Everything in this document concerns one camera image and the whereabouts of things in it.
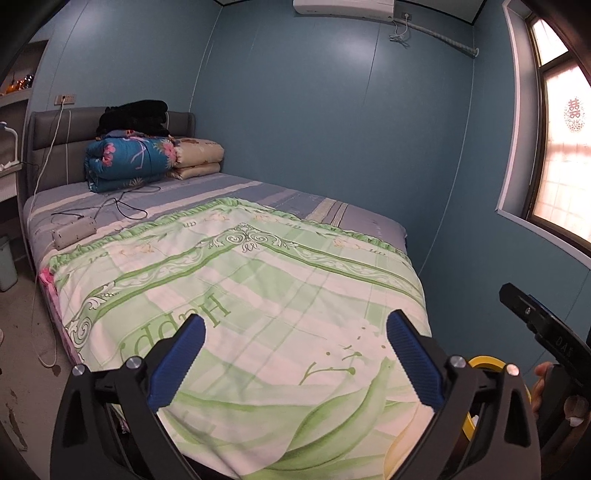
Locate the dark glossy ornament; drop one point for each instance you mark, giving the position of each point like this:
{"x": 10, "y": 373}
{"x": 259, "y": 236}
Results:
{"x": 25, "y": 79}

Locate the white wall shelf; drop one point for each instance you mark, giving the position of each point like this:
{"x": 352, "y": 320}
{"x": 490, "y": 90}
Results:
{"x": 18, "y": 97}

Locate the white desk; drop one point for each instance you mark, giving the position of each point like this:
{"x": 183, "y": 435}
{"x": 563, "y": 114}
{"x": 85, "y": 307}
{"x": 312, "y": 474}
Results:
{"x": 9, "y": 182}

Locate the red window decal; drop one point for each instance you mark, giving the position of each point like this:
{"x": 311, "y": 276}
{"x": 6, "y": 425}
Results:
{"x": 574, "y": 115}

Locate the pale blue waste bin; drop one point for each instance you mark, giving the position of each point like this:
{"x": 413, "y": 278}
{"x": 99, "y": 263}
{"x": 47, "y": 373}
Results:
{"x": 7, "y": 265}

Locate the blue floral folded quilt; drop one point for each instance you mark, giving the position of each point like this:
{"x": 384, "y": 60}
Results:
{"x": 124, "y": 159}

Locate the green floral quilt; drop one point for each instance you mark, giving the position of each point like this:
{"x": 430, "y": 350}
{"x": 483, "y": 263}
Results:
{"x": 258, "y": 286}

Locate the wall socket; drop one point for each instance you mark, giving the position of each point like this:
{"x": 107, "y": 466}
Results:
{"x": 64, "y": 98}

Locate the black clothing pile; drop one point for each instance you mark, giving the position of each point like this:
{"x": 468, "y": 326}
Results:
{"x": 134, "y": 115}

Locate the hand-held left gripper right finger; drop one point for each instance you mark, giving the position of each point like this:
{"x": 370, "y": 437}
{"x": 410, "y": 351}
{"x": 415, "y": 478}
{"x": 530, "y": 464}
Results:
{"x": 415, "y": 364}

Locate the orange fruit ornament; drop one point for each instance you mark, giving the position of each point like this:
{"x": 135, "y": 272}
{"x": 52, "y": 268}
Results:
{"x": 10, "y": 85}

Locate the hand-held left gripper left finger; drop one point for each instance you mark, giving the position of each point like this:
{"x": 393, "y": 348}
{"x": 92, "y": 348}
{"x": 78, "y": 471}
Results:
{"x": 178, "y": 364}

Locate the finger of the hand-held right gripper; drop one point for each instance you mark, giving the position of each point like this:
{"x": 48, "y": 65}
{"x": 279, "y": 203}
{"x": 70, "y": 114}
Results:
{"x": 549, "y": 339}

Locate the beige pillow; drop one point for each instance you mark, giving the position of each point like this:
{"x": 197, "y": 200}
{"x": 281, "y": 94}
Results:
{"x": 198, "y": 170}
{"x": 201, "y": 151}

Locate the grey upholstered bed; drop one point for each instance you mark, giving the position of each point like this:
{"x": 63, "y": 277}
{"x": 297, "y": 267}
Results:
{"x": 277, "y": 194}

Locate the white power strip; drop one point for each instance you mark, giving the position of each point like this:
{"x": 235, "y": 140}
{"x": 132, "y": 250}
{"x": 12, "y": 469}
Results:
{"x": 74, "y": 232}

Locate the person's right hand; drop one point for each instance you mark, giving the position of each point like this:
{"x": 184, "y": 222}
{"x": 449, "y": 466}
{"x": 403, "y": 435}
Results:
{"x": 538, "y": 387}

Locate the yellow-rimmed black bin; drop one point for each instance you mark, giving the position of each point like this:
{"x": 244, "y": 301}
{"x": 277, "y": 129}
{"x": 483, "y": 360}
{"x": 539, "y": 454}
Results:
{"x": 485, "y": 361}

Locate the white air conditioner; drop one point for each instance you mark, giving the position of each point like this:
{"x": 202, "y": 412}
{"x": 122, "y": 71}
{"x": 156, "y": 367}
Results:
{"x": 344, "y": 7}

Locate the white wrapped pipe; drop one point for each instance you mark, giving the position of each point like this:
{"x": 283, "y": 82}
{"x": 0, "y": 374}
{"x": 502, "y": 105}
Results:
{"x": 445, "y": 39}

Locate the white desk lamp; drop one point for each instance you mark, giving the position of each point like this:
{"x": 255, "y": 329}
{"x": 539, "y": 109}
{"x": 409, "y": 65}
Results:
{"x": 14, "y": 138}

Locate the window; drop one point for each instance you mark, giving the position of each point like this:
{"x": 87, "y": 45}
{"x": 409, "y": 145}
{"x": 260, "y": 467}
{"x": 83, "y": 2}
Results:
{"x": 568, "y": 184}

